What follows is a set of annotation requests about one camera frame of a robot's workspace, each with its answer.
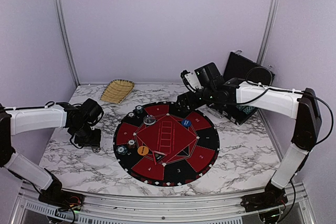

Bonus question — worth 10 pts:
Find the right aluminium wall post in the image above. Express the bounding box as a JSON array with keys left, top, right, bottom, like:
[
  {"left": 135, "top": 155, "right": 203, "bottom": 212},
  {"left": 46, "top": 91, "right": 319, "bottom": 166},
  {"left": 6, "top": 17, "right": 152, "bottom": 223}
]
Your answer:
[{"left": 257, "top": 0, "right": 279, "bottom": 65}]

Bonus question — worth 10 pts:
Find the white black chip stack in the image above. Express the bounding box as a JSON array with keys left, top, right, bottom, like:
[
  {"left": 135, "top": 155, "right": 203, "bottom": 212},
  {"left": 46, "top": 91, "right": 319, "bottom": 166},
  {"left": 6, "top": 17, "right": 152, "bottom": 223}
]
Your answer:
[{"left": 91, "top": 147, "right": 101, "bottom": 153}]

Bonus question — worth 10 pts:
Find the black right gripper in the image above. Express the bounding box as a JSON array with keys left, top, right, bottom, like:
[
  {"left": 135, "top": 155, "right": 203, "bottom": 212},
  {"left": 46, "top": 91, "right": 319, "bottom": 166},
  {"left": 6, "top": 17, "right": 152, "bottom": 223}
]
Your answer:
[{"left": 176, "top": 87, "right": 216, "bottom": 113}]

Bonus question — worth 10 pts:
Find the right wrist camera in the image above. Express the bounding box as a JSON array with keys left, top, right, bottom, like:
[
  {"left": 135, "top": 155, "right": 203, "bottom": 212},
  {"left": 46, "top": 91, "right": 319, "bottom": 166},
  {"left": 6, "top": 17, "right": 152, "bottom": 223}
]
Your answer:
[{"left": 180, "top": 70, "right": 203, "bottom": 93}]

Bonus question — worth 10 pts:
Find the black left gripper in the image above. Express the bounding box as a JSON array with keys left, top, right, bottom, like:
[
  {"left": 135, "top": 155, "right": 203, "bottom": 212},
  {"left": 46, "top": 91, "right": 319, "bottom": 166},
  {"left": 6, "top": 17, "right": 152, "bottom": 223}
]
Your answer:
[{"left": 71, "top": 123, "right": 101, "bottom": 148}]

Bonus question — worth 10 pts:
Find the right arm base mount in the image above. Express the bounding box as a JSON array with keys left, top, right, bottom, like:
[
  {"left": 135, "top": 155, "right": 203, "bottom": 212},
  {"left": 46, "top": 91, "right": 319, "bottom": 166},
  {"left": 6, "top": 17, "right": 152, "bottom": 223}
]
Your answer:
[{"left": 240, "top": 180, "right": 288, "bottom": 212}]

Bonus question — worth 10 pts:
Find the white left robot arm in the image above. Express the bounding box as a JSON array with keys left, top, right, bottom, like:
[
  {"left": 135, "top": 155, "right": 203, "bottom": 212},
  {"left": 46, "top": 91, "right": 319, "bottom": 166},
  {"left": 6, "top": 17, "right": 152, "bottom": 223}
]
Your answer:
[{"left": 1, "top": 99, "right": 104, "bottom": 206}]

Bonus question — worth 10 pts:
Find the black triangular button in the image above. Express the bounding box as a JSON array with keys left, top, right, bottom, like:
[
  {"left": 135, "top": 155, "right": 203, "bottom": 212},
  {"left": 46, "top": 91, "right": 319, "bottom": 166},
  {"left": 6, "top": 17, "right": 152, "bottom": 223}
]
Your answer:
[{"left": 153, "top": 151, "right": 166, "bottom": 164}]

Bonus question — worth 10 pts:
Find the blue green chip stack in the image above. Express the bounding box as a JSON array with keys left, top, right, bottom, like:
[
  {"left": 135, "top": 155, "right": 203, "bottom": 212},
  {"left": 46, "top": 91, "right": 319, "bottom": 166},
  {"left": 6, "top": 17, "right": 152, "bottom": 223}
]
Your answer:
[{"left": 127, "top": 112, "right": 134, "bottom": 118}]

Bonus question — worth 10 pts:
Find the aluminium wall post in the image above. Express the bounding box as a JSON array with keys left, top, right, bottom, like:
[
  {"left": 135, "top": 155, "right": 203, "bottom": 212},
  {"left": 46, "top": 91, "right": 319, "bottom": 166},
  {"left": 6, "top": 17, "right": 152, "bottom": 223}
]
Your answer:
[
  {"left": 257, "top": 0, "right": 279, "bottom": 65},
  {"left": 54, "top": 0, "right": 80, "bottom": 87}
]

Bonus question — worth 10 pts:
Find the clear round dealer button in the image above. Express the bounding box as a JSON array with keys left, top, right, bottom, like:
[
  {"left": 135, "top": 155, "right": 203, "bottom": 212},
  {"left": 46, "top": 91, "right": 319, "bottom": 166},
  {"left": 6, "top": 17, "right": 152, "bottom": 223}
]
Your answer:
[{"left": 143, "top": 115, "right": 156, "bottom": 126}]

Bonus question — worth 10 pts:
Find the black poker chip case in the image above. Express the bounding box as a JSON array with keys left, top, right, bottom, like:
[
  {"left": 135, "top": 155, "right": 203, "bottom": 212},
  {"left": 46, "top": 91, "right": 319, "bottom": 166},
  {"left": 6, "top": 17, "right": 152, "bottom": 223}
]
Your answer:
[{"left": 208, "top": 52, "right": 275, "bottom": 126}]

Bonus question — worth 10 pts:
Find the left aluminium wall post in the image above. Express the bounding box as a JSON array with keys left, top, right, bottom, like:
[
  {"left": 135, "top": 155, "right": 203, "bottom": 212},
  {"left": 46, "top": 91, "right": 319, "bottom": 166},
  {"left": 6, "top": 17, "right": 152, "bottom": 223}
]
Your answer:
[{"left": 54, "top": 0, "right": 80, "bottom": 87}]

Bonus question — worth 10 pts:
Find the blue round blind button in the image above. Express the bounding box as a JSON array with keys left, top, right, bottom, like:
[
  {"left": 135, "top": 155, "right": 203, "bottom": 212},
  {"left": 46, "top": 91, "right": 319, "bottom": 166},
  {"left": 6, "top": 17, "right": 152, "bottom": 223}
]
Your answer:
[{"left": 181, "top": 119, "right": 192, "bottom": 127}]

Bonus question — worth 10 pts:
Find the small orange black chip pile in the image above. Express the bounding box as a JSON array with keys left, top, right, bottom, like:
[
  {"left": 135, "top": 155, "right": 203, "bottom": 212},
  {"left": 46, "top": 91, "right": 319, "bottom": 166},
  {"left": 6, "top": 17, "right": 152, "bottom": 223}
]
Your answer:
[{"left": 127, "top": 139, "right": 136, "bottom": 148}]

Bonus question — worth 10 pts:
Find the woven bamboo tray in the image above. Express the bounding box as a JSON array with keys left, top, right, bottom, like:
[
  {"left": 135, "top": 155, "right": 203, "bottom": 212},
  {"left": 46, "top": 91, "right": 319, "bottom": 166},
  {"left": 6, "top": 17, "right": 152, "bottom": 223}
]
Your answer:
[{"left": 100, "top": 79, "right": 135, "bottom": 104}]

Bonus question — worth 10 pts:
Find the orange round blind button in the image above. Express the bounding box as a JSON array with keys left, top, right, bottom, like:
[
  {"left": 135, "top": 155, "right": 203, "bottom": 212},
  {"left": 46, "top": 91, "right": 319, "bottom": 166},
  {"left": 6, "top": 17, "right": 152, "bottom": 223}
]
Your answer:
[{"left": 137, "top": 145, "right": 149, "bottom": 156}]

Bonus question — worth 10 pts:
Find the aluminium front rail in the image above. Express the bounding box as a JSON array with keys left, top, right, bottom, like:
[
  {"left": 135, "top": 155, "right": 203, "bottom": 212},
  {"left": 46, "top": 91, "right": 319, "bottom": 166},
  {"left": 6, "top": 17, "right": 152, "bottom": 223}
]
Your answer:
[{"left": 9, "top": 182, "right": 316, "bottom": 223}]

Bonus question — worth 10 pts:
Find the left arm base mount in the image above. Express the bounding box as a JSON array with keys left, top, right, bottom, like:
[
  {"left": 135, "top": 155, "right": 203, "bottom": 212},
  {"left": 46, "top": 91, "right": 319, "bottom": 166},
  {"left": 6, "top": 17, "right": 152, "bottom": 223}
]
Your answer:
[{"left": 38, "top": 174, "right": 84, "bottom": 210}]

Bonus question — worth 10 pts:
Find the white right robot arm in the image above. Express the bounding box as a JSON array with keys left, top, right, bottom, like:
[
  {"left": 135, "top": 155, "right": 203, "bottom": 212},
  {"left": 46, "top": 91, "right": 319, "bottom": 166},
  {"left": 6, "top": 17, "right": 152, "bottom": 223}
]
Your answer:
[{"left": 176, "top": 62, "right": 322, "bottom": 207}]

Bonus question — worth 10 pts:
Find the round red black poker mat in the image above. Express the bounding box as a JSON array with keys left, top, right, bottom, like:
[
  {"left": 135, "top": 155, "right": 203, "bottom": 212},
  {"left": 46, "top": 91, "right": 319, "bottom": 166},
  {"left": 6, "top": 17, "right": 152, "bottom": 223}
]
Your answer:
[{"left": 113, "top": 102, "right": 220, "bottom": 187}]

